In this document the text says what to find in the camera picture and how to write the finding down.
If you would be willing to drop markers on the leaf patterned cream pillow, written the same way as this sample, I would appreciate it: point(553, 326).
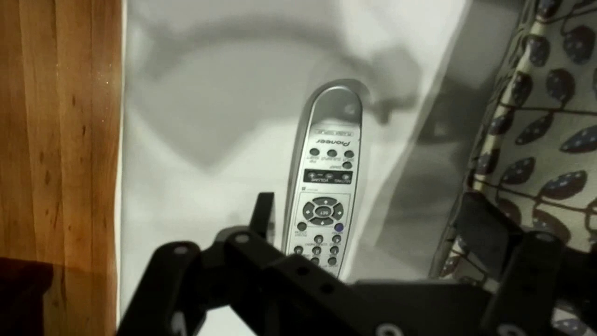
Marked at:
point(547, 124)

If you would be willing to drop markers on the grey remote control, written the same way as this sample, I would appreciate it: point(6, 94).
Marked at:
point(329, 175)

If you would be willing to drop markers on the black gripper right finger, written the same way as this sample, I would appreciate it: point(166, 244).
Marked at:
point(528, 268)

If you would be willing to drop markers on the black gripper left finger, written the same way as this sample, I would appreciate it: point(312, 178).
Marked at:
point(187, 281)

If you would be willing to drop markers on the white sofa seat cushion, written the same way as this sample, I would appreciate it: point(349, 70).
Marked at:
point(217, 124)

